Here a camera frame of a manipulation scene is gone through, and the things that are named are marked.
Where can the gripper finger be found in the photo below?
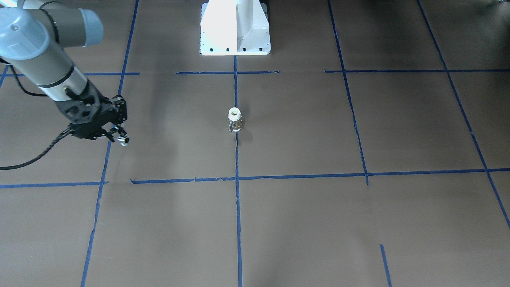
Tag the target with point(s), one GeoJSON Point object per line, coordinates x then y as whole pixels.
{"type": "Point", "coordinates": [117, 130]}
{"type": "Point", "coordinates": [109, 136]}

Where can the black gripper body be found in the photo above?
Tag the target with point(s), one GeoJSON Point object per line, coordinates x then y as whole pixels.
{"type": "Point", "coordinates": [112, 111]}

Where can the chrome metal pipe fitting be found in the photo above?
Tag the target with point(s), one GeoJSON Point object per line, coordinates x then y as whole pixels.
{"type": "Point", "coordinates": [123, 140]}

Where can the white brass PPR valve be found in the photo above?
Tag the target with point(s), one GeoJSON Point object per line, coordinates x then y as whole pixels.
{"type": "Point", "coordinates": [235, 120]}

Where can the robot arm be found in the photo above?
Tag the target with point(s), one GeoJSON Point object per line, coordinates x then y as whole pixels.
{"type": "Point", "coordinates": [34, 35]}

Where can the brown paper table cover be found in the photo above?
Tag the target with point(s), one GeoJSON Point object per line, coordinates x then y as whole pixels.
{"type": "Point", "coordinates": [374, 152]}

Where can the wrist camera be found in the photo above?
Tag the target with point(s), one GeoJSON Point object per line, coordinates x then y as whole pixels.
{"type": "Point", "coordinates": [119, 109]}

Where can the white pedestal column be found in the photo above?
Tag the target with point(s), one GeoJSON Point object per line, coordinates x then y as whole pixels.
{"type": "Point", "coordinates": [234, 27]}

